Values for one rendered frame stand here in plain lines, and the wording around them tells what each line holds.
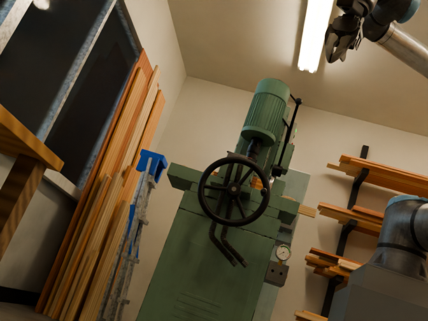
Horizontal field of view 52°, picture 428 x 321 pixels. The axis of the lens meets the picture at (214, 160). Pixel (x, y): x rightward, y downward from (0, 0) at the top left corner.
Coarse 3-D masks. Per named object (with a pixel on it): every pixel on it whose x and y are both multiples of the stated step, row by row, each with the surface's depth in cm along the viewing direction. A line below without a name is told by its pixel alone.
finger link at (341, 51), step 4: (344, 36) 121; (348, 36) 121; (340, 40) 121; (344, 40) 121; (348, 40) 120; (340, 44) 121; (344, 44) 120; (336, 48) 120; (340, 48) 120; (344, 48) 120; (336, 52) 120; (340, 52) 120; (344, 52) 120; (332, 56) 120; (336, 56) 120; (340, 56) 120; (344, 56) 123; (332, 60) 120; (336, 60) 120; (344, 60) 124
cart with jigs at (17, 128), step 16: (0, 112) 71; (0, 128) 75; (16, 128) 76; (0, 144) 88; (16, 144) 83; (32, 144) 82; (16, 160) 89; (32, 160) 89; (48, 160) 89; (16, 176) 88; (32, 176) 88; (0, 192) 87; (16, 192) 86; (32, 192) 90; (0, 208) 85; (16, 208) 86; (0, 224) 84; (16, 224) 88; (0, 240) 84; (0, 256) 86
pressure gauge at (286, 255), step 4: (276, 248) 177; (280, 248) 177; (284, 248) 177; (288, 248) 177; (276, 252) 177; (280, 252) 177; (284, 252) 177; (288, 252) 177; (276, 256) 177; (280, 256) 176; (284, 256) 176; (288, 256) 176; (280, 260) 178; (284, 260) 178; (280, 264) 177
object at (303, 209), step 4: (300, 204) 206; (300, 208) 205; (304, 208) 205; (308, 208) 205; (312, 208) 205; (300, 212) 204; (304, 212) 204; (308, 212) 204; (312, 212) 204; (316, 212) 204; (308, 216) 205; (312, 216) 204
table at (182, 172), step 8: (176, 168) 197; (184, 168) 197; (168, 176) 200; (176, 176) 196; (184, 176) 196; (192, 176) 196; (200, 176) 196; (216, 176) 185; (176, 184) 208; (184, 184) 203; (208, 184) 194; (216, 184) 186; (248, 192) 182; (256, 192) 192; (256, 200) 191; (272, 200) 191; (280, 200) 191; (288, 200) 191; (280, 208) 189; (288, 208) 189; (296, 208) 189; (280, 216) 198; (288, 216) 194; (288, 224) 207
